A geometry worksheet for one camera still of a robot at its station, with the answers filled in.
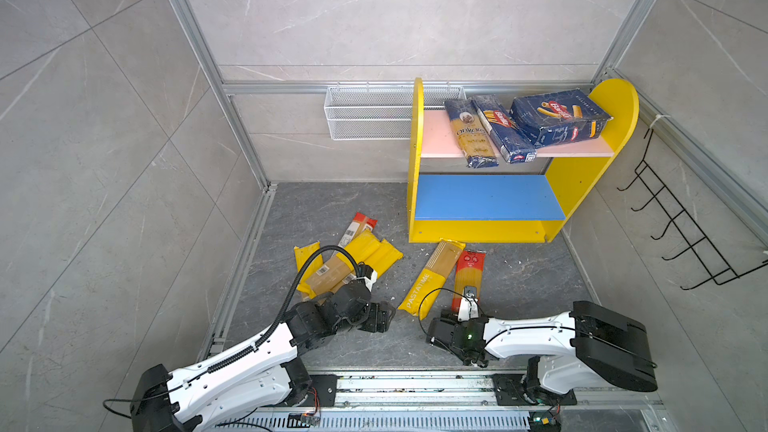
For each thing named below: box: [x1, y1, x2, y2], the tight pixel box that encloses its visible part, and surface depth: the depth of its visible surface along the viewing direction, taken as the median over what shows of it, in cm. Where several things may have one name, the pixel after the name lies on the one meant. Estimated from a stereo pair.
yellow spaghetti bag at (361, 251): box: [294, 230, 380, 299], surface depth 97 cm
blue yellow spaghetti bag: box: [444, 98, 499, 169], surface depth 74 cm
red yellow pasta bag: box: [452, 250, 486, 313], surface depth 97 cm
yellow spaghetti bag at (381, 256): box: [346, 229, 404, 279], surface depth 98 cm
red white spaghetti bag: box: [338, 212, 378, 249], surface depth 105 cm
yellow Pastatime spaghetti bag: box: [398, 239, 466, 321], surface depth 95 cm
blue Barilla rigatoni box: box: [509, 89, 614, 148], surface depth 73 cm
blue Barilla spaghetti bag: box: [472, 94, 537, 164], surface depth 74 cm
